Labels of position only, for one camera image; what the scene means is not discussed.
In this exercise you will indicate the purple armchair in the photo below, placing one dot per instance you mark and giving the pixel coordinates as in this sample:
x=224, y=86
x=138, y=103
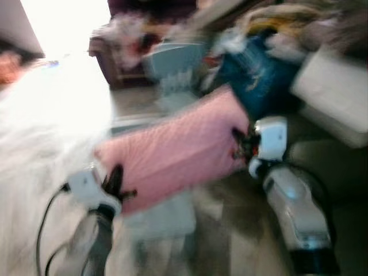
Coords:
x=115, y=72

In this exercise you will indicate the pink dotted pillow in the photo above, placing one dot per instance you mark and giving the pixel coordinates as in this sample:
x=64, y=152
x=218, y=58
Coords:
x=172, y=152

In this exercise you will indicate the orange bag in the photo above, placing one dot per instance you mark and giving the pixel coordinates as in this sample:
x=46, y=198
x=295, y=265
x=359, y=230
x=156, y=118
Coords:
x=10, y=66

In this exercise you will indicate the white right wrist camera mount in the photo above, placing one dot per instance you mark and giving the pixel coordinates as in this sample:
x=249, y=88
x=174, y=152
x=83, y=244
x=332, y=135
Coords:
x=270, y=138

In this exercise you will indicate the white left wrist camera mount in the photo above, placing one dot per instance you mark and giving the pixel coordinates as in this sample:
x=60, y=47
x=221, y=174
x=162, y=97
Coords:
x=86, y=187

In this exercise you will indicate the blue hard suitcase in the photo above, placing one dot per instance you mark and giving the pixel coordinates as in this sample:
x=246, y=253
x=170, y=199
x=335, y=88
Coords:
x=259, y=75

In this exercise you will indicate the light blue child chair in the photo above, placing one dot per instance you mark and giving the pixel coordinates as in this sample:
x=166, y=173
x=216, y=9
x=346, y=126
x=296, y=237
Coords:
x=167, y=218
x=172, y=63

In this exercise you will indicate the white box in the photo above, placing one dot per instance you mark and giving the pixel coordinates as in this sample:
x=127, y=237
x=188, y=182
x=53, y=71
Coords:
x=333, y=86

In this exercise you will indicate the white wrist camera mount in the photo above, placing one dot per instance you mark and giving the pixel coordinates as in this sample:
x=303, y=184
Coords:
x=270, y=138
x=86, y=187

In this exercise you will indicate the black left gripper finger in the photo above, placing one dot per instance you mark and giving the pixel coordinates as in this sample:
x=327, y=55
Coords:
x=115, y=177

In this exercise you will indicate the yellow blanket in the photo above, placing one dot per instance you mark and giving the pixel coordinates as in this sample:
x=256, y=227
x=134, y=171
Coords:
x=276, y=23

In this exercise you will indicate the dark brown cloth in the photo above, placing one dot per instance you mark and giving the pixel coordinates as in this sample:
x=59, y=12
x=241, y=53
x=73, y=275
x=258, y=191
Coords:
x=348, y=29

